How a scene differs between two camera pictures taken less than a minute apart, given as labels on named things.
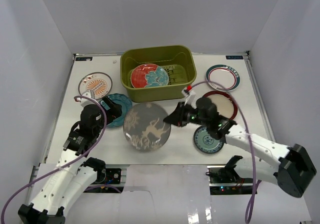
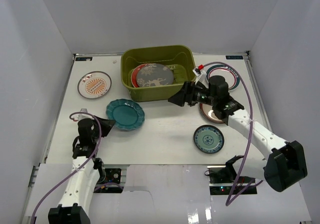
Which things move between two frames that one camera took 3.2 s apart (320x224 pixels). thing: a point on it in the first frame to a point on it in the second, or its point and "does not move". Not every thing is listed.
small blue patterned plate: x=205 y=143 does not move
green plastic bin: x=157 y=73 does not move
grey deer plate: x=144 y=127 to x=154 y=74
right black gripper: x=177 y=118 to x=186 y=94
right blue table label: x=234 y=57 does not move
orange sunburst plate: x=99 y=84 does not move
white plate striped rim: x=225 y=75 does not move
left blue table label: x=84 y=58 does not move
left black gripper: x=109 y=107 to x=97 y=125
